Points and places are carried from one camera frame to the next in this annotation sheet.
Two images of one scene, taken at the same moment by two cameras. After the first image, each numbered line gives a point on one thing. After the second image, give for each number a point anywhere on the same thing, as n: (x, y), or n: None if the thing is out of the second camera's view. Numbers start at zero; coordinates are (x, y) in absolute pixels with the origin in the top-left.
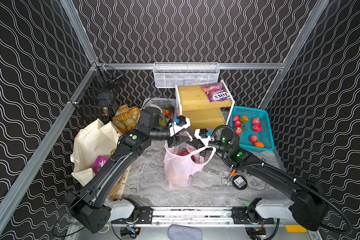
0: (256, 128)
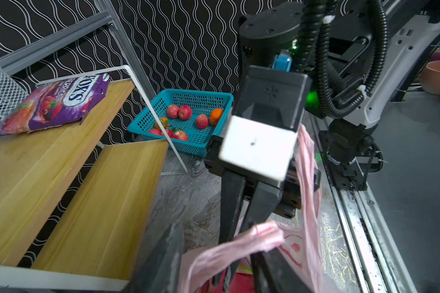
0: (184, 112)
